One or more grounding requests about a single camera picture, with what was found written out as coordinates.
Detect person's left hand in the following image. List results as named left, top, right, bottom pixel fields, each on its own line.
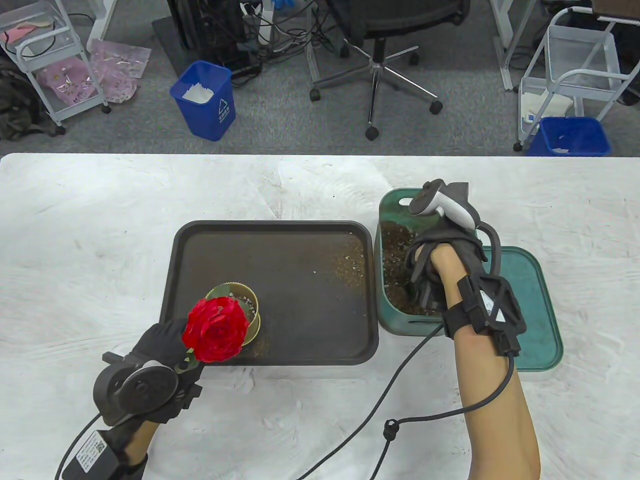
left=102, top=317, right=205, bottom=425

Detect person's right hand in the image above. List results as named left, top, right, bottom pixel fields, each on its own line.
left=404, top=225, right=488, bottom=313

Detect red artificial rose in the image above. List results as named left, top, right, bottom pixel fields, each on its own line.
left=175, top=296, right=251, bottom=375

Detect brown potting mix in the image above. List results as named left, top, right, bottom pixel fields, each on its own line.
left=381, top=222, right=443, bottom=316

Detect person's left forearm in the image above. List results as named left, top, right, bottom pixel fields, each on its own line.
left=125, top=420, right=160, bottom=463

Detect person's right forearm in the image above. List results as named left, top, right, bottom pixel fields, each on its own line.
left=431, top=247, right=542, bottom=480

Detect scattered potting mix crumbs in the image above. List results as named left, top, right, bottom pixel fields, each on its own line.
left=314, top=245, right=370, bottom=288

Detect green plastic storage bin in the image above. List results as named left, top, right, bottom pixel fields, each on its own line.
left=374, top=187, right=486, bottom=335

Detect yellow ribbed flower pot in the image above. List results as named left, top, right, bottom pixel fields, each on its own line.
left=205, top=282, right=262, bottom=346

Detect green plastic bin lid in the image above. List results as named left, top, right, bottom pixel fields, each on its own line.
left=482, top=245, right=565, bottom=373

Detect dark brown plastic tray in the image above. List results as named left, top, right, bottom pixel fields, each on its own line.
left=162, top=219, right=381, bottom=368

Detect plain blue bin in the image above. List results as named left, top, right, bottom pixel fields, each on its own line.
left=526, top=116, right=613, bottom=158

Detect black office chair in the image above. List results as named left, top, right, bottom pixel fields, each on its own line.
left=308, top=0, right=471, bottom=142

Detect white desk leg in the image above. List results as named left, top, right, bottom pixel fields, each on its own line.
left=492, top=0, right=527, bottom=92

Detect white metal trolley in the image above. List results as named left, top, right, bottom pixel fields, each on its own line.
left=513, top=7, right=640, bottom=153
left=0, top=0, right=112, bottom=128

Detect blue bin with white symbol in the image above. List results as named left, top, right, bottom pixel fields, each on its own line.
left=169, top=60, right=237, bottom=143

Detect pink plastic bag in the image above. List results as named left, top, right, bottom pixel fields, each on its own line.
left=88, top=38, right=153, bottom=105
left=39, top=55, right=96, bottom=106

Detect black backpack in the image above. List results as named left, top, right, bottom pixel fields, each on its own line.
left=0, top=54, right=67, bottom=142

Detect black computer tower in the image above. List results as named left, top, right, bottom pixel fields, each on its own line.
left=166, top=0, right=249, bottom=52

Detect black right wrist camera module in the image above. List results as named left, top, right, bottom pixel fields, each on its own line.
left=441, top=274, right=528, bottom=357

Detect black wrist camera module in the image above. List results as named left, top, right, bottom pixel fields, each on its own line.
left=441, top=274, right=528, bottom=357
left=61, top=429, right=121, bottom=480

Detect black left wrist camera module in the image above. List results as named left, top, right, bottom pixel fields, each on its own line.
left=61, top=429, right=121, bottom=480

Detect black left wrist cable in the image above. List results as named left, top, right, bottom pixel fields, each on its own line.
left=55, top=414, right=103, bottom=480

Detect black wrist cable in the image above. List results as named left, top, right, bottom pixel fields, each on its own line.
left=295, top=225, right=516, bottom=480
left=55, top=414, right=103, bottom=480

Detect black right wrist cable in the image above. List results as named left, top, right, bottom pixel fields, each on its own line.
left=295, top=225, right=516, bottom=480

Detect bundle of floor cables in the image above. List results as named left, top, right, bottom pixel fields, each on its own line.
left=239, top=0, right=342, bottom=67

